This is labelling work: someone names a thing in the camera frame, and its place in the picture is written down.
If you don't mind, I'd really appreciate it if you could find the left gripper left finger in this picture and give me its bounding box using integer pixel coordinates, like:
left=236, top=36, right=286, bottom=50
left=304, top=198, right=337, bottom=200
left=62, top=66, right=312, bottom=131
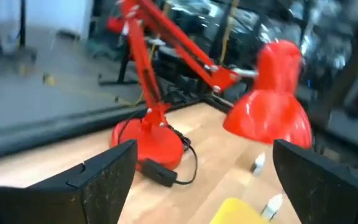
left=0, top=139, right=138, bottom=224

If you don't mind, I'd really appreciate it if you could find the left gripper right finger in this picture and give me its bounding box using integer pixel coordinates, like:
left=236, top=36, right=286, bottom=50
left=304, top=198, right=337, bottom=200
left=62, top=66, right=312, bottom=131
left=273, top=139, right=358, bottom=224

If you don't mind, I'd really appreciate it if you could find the small white-capped dye bottle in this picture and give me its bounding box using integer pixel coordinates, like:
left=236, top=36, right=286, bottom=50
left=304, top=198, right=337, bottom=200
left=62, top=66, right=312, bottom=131
left=260, top=194, right=284, bottom=221

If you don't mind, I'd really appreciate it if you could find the small white plug piece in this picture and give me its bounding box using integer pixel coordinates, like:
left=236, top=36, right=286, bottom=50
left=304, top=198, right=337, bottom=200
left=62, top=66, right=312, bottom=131
left=249, top=151, right=266, bottom=177

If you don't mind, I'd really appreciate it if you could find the yellow cutting board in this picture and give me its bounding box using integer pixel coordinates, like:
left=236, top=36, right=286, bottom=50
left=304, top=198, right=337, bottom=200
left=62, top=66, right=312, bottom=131
left=209, top=198, right=270, bottom=224

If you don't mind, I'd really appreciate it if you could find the red desk lamp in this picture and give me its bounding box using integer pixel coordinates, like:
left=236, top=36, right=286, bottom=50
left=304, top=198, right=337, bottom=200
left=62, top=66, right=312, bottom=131
left=106, top=0, right=313, bottom=172

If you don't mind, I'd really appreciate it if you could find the black floor stand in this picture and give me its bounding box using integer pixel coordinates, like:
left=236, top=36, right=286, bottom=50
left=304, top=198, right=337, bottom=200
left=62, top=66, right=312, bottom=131
left=98, top=40, right=140, bottom=86

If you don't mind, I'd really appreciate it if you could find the black plastic-wrapped stack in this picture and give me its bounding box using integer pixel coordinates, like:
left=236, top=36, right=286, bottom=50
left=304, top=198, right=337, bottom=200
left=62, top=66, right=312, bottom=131
left=154, top=0, right=354, bottom=94

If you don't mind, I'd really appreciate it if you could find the black lamp cable with switch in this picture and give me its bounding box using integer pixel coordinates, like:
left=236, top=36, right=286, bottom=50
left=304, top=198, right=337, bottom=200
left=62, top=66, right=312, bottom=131
left=116, top=116, right=198, bottom=188

